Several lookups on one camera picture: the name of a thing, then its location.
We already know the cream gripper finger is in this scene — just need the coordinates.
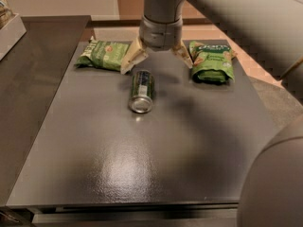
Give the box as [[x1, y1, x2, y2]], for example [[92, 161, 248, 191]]
[[171, 41, 193, 69], [120, 37, 148, 75]]

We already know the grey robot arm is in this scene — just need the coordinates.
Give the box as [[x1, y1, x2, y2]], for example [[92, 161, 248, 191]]
[[121, 0, 303, 227]]

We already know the green soda can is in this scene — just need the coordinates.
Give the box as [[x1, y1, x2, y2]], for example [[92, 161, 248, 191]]
[[129, 70, 154, 114]]

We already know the green chip bag left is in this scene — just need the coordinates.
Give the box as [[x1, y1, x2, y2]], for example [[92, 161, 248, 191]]
[[75, 38, 129, 71]]

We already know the white box at left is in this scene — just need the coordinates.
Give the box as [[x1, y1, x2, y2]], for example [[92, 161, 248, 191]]
[[0, 0, 27, 61]]

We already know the green snack bag right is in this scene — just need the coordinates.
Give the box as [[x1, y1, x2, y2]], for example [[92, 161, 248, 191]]
[[188, 41, 235, 84]]

